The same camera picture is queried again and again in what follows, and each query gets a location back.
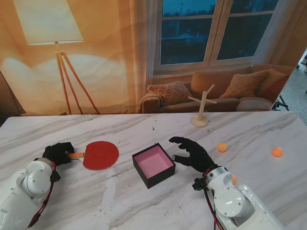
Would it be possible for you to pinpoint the red ping pong bat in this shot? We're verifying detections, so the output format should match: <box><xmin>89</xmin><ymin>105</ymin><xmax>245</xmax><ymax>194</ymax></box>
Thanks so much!
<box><xmin>66</xmin><ymin>140</ymin><xmax>120</xmax><ymax>171</ymax></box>

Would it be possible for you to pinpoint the red black left arm cable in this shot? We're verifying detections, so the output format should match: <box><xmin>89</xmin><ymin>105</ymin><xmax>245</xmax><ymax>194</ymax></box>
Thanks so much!
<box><xmin>26</xmin><ymin>162</ymin><xmax>57</xmax><ymax>228</ymax></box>

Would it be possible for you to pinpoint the printed living room backdrop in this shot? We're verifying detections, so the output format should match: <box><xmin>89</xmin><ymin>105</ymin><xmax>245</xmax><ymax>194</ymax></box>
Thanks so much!
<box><xmin>0</xmin><ymin>0</ymin><xmax>307</xmax><ymax>115</ymax></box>

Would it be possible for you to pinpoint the red black right arm cable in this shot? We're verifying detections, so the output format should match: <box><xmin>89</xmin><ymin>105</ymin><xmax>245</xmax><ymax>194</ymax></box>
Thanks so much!
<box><xmin>203</xmin><ymin>189</ymin><xmax>224</xmax><ymax>230</ymax></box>

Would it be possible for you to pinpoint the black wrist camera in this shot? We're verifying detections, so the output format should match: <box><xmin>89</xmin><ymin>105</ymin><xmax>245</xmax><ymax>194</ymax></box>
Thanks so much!
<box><xmin>191</xmin><ymin>177</ymin><xmax>208</xmax><ymax>192</ymax></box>
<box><xmin>49</xmin><ymin>169</ymin><xmax>61</xmax><ymax>183</ymax></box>

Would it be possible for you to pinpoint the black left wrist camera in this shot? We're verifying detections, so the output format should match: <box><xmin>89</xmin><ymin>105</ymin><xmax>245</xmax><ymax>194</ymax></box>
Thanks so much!
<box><xmin>49</xmin><ymin>169</ymin><xmax>61</xmax><ymax>183</ymax></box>

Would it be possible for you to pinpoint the person with white sneakers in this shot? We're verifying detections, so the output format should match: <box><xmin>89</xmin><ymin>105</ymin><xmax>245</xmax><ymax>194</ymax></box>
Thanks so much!
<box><xmin>299</xmin><ymin>54</ymin><xmax>307</xmax><ymax>74</ymax></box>

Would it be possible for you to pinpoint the red black arm cable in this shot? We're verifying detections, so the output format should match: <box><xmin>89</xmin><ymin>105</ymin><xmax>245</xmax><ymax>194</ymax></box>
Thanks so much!
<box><xmin>203</xmin><ymin>189</ymin><xmax>224</xmax><ymax>230</ymax></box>
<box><xmin>26</xmin><ymin>162</ymin><xmax>57</xmax><ymax>228</ymax></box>

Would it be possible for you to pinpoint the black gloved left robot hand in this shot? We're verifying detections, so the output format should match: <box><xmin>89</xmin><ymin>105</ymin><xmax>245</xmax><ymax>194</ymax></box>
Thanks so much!
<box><xmin>42</xmin><ymin>142</ymin><xmax>75</xmax><ymax>166</ymax></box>

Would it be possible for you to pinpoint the black box with pink lining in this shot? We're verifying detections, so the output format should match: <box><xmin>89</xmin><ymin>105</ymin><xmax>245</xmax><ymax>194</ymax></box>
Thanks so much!
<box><xmin>131</xmin><ymin>142</ymin><xmax>177</xmax><ymax>189</ymax></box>

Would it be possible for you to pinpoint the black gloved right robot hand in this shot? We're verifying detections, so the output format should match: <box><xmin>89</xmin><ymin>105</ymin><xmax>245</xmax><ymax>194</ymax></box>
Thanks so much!
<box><xmin>168</xmin><ymin>136</ymin><xmax>218</xmax><ymax>173</ymax></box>

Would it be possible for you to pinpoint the black tripod stand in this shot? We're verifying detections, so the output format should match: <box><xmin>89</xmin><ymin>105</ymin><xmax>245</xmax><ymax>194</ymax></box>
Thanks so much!
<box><xmin>271</xmin><ymin>94</ymin><xmax>290</xmax><ymax>112</ymax></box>

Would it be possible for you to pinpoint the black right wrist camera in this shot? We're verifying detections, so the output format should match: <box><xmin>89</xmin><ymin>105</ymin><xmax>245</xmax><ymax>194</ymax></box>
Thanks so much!
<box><xmin>191</xmin><ymin>177</ymin><xmax>208</xmax><ymax>192</ymax></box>

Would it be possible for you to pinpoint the wooden mug tree stand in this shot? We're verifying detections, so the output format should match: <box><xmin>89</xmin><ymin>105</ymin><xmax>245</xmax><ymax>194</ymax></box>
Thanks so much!
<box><xmin>188</xmin><ymin>84</ymin><xmax>218</xmax><ymax>128</ymax></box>

